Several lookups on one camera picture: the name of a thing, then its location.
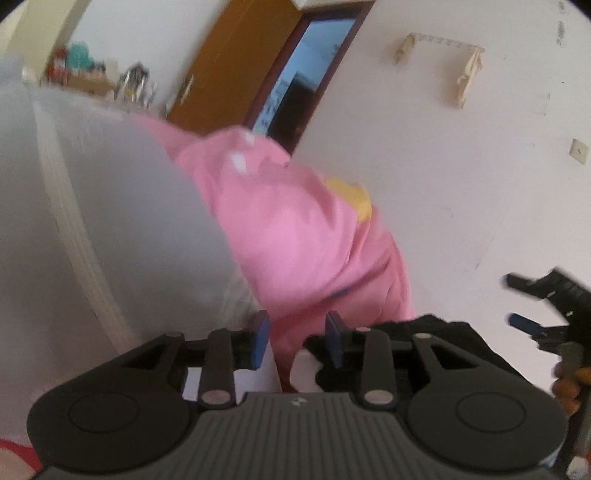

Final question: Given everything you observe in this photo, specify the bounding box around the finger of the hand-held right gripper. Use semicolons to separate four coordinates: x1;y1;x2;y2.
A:
502;272;556;299
507;312;556;339

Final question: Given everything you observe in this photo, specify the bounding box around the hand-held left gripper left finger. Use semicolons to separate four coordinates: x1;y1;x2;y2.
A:
120;309;271;411

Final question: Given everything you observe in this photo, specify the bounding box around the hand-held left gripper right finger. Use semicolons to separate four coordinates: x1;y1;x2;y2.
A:
325;311;468;410

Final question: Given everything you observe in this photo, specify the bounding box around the black t-shirt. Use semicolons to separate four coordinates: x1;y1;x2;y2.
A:
302;313;535;396

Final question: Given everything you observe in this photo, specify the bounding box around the person's right hand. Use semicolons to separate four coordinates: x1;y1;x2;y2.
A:
551;359;583;417

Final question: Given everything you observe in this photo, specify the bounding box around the pink dotted cushion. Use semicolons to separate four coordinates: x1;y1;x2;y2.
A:
133;114;417;361

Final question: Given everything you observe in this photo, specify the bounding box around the pink grey floral quilt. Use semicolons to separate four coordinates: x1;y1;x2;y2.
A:
0;54;260;445

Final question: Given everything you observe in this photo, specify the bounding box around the wooden door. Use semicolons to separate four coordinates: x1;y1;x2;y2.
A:
165;0;376;156

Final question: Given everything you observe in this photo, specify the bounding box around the cardboard box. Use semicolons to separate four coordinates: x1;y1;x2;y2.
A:
68;73;112;96

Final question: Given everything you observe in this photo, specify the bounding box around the teal plush toy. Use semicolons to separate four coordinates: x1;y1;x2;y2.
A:
64;41;96;71

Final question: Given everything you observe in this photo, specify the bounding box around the wall light switch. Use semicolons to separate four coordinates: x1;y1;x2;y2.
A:
568;137;591;167

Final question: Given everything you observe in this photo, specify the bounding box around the wall hook rack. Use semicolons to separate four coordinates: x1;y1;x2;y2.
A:
405;31;486;52

